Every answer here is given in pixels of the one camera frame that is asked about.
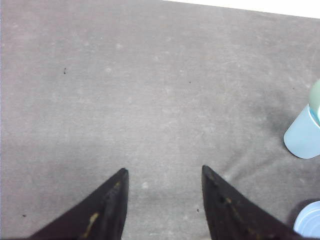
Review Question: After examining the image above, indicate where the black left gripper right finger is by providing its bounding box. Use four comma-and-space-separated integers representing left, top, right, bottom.
201, 165, 305, 240

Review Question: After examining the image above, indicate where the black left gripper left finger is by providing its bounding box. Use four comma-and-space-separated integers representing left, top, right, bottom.
30, 168, 129, 240

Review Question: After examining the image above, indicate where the mint green plastic spoon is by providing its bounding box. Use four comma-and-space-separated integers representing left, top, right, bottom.
308, 80, 320, 124

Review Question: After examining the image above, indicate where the blue plastic plate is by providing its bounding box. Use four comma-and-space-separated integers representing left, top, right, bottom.
293, 200, 320, 239

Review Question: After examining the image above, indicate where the light blue plastic cup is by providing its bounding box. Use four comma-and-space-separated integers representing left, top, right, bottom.
283, 104, 320, 159

